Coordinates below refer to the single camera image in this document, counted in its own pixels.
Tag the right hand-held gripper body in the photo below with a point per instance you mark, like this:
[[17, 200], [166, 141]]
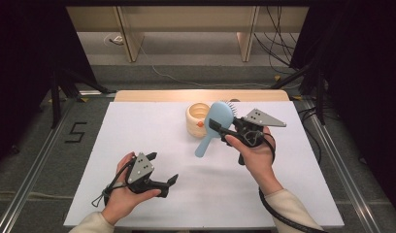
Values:
[[260, 118]]

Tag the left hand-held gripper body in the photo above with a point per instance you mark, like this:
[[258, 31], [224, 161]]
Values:
[[141, 168]]

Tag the light blue hairbrush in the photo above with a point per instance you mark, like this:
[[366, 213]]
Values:
[[220, 113]]

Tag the cream ribbed cup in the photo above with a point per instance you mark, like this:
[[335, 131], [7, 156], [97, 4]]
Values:
[[194, 124]]

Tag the person's left hand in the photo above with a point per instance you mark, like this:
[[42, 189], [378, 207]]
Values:
[[121, 202]]

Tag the person's right hand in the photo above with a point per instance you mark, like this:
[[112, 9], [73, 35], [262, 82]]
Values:
[[259, 161]]

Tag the white foam board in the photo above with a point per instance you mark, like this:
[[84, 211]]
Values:
[[202, 194]]

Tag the yellow tape piece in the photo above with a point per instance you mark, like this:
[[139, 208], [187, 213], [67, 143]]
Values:
[[83, 99], [296, 97], [277, 78]]

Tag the wooden table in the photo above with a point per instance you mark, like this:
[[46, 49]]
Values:
[[154, 95]]

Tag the black metal stand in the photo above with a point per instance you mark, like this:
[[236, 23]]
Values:
[[56, 103], [320, 97]]

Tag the dark curtain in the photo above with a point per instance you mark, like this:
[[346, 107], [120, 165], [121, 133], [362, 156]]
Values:
[[364, 81], [18, 64]]

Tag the wooden shelf unit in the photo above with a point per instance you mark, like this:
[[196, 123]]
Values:
[[186, 17]]

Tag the round floor outlet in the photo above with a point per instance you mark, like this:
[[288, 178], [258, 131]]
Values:
[[116, 39]]

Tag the metal floor rail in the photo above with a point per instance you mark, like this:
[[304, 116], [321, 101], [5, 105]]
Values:
[[32, 171], [342, 171]]

